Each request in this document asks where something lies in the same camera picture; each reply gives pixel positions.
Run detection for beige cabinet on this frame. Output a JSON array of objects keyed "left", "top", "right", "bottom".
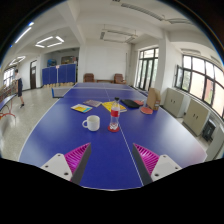
[
  {"left": 183, "top": 99, "right": 210, "bottom": 136},
  {"left": 163, "top": 88, "right": 186, "bottom": 118}
]

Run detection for black bin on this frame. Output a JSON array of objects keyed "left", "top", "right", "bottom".
[{"left": 202, "top": 119, "right": 216, "bottom": 141}]

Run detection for grey brown notebook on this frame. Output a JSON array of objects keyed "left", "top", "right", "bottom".
[{"left": 83, "top": 100, "right": 102, "bottom": 107}]

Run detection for brown cardboard box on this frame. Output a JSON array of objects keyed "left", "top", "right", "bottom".
[{"left": 147, "top": 88, "right": 161, "bottom": 110}]

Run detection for red ping pong paddle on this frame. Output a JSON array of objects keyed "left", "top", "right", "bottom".
[{"left": 140, "top": 107, "right": 153, "bottom": 115}]

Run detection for blue ping pong table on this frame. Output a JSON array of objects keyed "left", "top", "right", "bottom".
[
  {"left": 0, "top": 95, "right": 15, "bottom": 120},
  {"left": 19, "top": 83, "right": 206, "bottom": 190}
]

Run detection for near beige cabinet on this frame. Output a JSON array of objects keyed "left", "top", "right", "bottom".
[{"left": 183, "top": 99, "right": 210, "bottom": 136}]

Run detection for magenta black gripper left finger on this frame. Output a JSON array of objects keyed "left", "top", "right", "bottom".
[{"left": 41, "top": 143, "right": 91, "bottom": 185}]

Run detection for yellow blue booklet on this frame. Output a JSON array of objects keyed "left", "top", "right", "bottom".
[{"left": 72, "top": 104, "right": 92, "bottom": 113}]

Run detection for small red round coaster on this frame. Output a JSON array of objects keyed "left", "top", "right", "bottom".
[{"left": 107, "top": 126, "right": 120, "bottom": 133}]

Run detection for yellow book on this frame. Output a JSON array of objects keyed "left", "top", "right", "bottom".
[{"left": 102, "top": 101, "right": 127, "bottom": 112}]

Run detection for person in dark shorts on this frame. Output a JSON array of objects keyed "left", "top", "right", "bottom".
[{"left": 15, "top": 69, "right": 25, "bottom": 107}]

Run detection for brown armchair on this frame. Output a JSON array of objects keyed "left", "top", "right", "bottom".
[
  {"left": 114, "top": 74, "right": 126, "bottom": 84},
  {"left": 83, "top": 73, "right": 95, "bottom": 82}
]

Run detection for blue partition screens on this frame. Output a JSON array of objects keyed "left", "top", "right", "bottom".
[{"left": 42, "top": 64, "right": 76, "bottom": 85}]

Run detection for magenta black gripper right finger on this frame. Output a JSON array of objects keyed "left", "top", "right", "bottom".
[{"left": 132, "top": 143, "right": 181, "bottom": 185}]

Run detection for white ceramic mug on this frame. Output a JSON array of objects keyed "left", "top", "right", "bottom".
[{"left": 82, "top": 115, "right": 100, "bottom": 131}]

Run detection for clear plastic water bottle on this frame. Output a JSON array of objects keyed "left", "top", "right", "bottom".
[{"left": 109, "top": 97, "right": 120, "bottom": 129}]

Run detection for red paddle behind case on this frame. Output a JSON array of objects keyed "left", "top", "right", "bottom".
[{"left": 134, "top": 100, "right": 144, "bottom": 106}]

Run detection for far beige cabinet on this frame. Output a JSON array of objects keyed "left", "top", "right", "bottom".
[{"left": 163, "top": 88, "right": 186, "bottom": 118}]

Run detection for right brown armchair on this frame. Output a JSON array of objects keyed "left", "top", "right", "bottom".
[{"left": 114, "top": 74, "right": 126, "bottom": 84}]

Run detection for left brown armchair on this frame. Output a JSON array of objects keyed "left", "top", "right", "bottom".
[{"left": 83, "top": 73, "right": 95, "bottom": 82}]

